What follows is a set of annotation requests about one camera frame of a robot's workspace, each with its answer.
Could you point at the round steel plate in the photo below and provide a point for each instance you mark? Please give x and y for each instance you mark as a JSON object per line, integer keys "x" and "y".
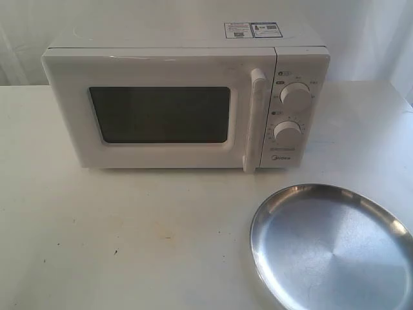
{"x": 317, "y": 246}

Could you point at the upper white control knob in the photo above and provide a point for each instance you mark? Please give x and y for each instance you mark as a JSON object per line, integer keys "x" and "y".
{"x": 296, "y": 96}

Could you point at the white microwave door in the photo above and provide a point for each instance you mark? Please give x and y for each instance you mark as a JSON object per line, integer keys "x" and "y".
{"x": 163, "y": 107}

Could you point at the white microwave oven body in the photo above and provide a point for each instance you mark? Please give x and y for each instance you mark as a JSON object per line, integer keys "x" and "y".
{"x": 300, "y": 58}

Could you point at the blue white label sticker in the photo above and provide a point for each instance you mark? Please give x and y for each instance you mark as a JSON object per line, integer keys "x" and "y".
{"x": 252, "y": 30}

